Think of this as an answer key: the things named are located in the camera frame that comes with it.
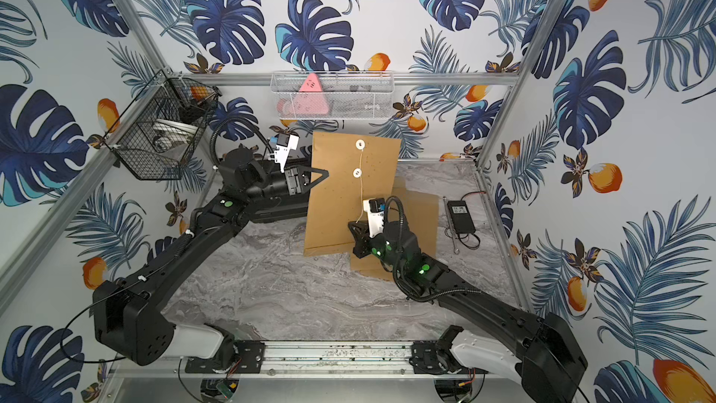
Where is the black wire basket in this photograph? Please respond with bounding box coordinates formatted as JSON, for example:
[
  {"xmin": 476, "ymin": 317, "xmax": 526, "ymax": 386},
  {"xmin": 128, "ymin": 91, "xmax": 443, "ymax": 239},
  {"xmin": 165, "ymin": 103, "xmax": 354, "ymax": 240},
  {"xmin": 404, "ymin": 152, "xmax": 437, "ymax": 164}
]
[{"xmin": 102, "ymin": 71, "xmax": 221, "ymax": 181}]

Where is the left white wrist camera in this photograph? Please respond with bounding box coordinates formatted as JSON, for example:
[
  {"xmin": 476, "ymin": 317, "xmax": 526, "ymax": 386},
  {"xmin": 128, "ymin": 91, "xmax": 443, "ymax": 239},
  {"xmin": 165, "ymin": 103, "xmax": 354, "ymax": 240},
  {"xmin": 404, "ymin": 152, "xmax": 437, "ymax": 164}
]
[{"xmin": 270, "ymin": 134, "xmax": 299, "ymax": 173}]

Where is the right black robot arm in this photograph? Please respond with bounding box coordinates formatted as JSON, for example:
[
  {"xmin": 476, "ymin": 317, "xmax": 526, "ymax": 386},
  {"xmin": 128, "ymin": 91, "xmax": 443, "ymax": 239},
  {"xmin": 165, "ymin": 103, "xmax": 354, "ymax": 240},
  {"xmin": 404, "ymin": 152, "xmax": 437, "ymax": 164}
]
[{"xmin": 347, "ymin": 196, "xmax": 588, "ymax": 402}]

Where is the pink triangular power strip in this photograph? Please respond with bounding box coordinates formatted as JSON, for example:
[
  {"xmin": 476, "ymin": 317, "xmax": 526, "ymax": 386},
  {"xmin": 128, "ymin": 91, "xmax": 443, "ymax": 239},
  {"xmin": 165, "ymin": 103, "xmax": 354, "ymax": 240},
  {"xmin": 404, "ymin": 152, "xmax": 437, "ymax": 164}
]
[{"xmin": 289, "ymin": 73, "xmax": 330, "ymax": 117}]

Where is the brown kraft file bag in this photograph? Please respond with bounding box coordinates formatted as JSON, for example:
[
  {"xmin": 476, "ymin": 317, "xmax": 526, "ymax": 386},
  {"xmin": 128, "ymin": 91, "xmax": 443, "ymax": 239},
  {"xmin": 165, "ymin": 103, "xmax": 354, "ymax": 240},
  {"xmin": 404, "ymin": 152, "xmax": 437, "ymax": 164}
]
[
  {"xmin": 304, "ymin": 132, "xmax": 401, "ymax": 257},
  {"xmin": 350, "ymin": 176, "xmax": 439, "ymax": 282}
]

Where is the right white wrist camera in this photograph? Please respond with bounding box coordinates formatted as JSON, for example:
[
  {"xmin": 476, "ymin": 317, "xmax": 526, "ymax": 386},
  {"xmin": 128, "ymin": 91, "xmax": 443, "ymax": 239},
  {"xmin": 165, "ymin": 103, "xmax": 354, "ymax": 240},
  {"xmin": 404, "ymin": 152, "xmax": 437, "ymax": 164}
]
[{"xmin": 363, "ymin": 198, "xmax": 386, "ymax": 237}]

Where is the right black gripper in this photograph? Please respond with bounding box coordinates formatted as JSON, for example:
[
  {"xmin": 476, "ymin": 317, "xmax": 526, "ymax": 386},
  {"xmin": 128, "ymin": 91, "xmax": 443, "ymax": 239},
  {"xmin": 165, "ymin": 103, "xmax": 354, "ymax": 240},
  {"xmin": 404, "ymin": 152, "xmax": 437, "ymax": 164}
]
[{"xmin": 347, "ymin": 219, "xmax": 406, "ymax": 279}]

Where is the black power adapter brick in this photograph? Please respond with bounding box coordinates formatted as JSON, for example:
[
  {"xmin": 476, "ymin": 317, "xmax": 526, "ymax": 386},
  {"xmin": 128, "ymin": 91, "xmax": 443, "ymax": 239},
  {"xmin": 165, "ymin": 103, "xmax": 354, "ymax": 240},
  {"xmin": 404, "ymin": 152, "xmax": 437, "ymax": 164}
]
[{"xmin": 446, "ymin": 201, "xmax": 481, "ymax": 251}]

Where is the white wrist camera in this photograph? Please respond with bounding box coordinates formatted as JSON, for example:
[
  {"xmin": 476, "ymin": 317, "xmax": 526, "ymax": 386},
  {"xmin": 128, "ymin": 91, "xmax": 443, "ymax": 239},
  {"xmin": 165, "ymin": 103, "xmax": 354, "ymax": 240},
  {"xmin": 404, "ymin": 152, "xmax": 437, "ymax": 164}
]
[
  {"xmin": 270, "ymin": 134, "xmax": 299, "ymax": 173},
  {"xmin": 363, "ymin": 198, "xmax": 386, "ymax": 237}
]

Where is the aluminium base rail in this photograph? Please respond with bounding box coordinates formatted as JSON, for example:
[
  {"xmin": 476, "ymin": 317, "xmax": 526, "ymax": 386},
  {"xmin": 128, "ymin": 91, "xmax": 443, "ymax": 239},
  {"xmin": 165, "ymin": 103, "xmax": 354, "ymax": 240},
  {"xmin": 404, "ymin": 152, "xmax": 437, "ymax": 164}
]
[{"xmin": 105, "ymin": 338, "xmax": 566, "ymax": 382}]

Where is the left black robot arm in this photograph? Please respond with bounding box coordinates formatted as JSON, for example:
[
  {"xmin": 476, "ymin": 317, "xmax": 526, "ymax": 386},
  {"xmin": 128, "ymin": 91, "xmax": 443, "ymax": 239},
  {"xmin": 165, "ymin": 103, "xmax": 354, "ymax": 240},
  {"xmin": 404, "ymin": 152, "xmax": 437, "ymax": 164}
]
[{"xmin": 91, "ymin": 135, "xmax": 329, "ymax": 369}]

